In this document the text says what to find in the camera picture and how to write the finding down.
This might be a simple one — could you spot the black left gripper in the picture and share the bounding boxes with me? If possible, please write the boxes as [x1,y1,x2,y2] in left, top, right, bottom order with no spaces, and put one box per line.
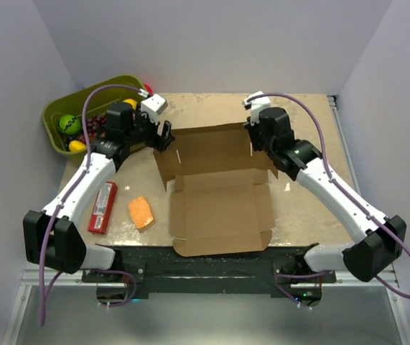
[125,104,175,153]

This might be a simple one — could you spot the brown cardboard box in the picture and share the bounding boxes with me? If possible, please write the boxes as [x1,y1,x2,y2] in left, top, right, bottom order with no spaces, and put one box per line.
[154,123,278,257]

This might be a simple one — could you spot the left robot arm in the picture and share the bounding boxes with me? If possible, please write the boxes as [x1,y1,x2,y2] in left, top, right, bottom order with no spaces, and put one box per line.
[23,94,174,282]

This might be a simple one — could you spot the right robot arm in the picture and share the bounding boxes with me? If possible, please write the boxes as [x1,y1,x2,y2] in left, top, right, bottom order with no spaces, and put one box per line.
[245,106,406,282]

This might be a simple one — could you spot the yellow toy lemon back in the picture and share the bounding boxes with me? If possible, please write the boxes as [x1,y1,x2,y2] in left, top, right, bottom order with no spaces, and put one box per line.
[123,98,138,110]

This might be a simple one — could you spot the yellow toy lemon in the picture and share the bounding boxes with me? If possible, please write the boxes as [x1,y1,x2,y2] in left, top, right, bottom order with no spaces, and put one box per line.
[123,98,138,110]
[68,140,86,152]

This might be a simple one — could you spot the red ball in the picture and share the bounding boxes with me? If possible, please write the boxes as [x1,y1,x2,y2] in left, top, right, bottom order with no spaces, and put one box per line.
[144,83,153,93]

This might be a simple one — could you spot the purple toy grapes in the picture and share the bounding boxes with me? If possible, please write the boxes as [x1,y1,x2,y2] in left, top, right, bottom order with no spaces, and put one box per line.
[75,114,106,143]

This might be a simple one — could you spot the orange sponge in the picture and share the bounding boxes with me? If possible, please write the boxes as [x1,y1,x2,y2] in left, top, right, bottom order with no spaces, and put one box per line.
[128,196,154,231]

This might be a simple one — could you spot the yellow toy lemon front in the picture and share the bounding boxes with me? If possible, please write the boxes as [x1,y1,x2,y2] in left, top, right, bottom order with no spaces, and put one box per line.
[68,140,86,152]

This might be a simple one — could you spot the green plastic bin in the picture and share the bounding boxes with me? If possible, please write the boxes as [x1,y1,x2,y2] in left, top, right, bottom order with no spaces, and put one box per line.
[42,75,146,165]

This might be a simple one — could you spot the green toy ball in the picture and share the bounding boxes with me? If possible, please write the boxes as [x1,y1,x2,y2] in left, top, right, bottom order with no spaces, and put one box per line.
[58,114,82,135]

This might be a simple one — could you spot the red snack bar package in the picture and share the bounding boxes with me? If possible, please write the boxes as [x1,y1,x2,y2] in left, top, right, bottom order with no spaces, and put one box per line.
[88,181,118,234]

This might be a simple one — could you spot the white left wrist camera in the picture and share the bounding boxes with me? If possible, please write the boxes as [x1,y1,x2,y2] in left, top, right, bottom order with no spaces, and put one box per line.
[141,93,168,117]

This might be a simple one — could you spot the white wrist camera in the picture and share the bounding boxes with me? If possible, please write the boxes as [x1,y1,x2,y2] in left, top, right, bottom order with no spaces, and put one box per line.
[242,91,271,114]
[141,93,168,117]

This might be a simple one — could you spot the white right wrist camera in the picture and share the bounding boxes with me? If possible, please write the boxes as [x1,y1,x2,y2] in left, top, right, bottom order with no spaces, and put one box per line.
[242,91,271,114]

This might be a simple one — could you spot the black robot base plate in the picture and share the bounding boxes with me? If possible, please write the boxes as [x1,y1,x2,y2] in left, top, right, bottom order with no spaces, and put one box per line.
[82,246,336,306]

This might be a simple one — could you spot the aluminium frame rail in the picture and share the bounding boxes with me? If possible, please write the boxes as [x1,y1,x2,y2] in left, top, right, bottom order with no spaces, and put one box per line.
[327,96,410,344]

